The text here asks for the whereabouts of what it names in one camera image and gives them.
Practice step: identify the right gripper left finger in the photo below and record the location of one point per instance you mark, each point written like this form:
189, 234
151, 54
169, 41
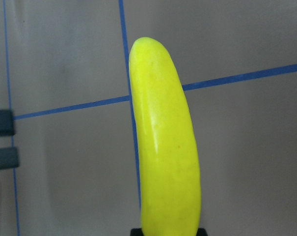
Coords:
136, 232

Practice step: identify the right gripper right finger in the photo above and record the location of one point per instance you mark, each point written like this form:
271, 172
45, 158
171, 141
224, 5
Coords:
201, 232

